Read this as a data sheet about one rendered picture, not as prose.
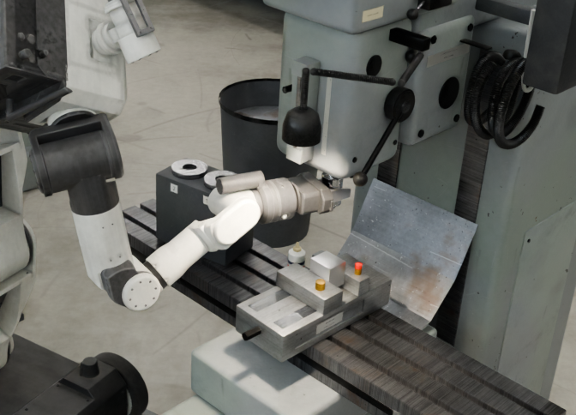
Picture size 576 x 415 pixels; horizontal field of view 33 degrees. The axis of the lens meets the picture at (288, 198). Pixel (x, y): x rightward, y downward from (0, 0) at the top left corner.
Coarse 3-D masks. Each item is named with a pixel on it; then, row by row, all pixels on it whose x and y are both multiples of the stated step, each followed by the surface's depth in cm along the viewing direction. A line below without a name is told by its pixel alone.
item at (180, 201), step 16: (192, 160) 240; (160, 176) 235; (176, 176) 234; (192, 176) 233; (208, 176) 233; (224, 176) 234; (160, 192) 237; (176, 192) 234; (192, 192) 231; (208, 192) 228; (160, 208) 239; (176, 208) 236; (192, 208) 233; (208, 208) 230; (160, 224) 241; (176, 224) 238; (240, 240) 237; (208, 256) 236; (224, 256) 233
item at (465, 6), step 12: (468, 0) 197; (516, 0) 212; (528, 0) 216; (432, 12) 189; (444, 12) 192; (456, 12) 196; (468, 12) 199; (480, 12) 202; (420, 24) 189; (432, 24) 191
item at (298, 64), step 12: (300, 60) 183; (312, 60) 184; (300, 72) 183; (300, 84) 184; (312, 84) 184; (312, 96) 186; (312, 108) 187; (288, 144) 192; (288, 156) 192; (300, 156) 190; (312, 156) 193
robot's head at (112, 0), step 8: (112, 0) 169; (120, 0) 167; (136, 0) 168; (104, 8) 170; (128, 8) 167; (144, 8) 169; (128, 16) 168; (144, 16) 169; (136, 24) 168; (152, 24) 169; (136, 32) 168; (144, 32) 168
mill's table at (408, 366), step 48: (144, 240) 243; (192, 288) 233; (240, 288) 226; (336, 336) 212; (384, 336) 213; (432, 336) 214; (336, 384) 207; (384, 384) 198; (432, 384) 199; (480, 384) 200
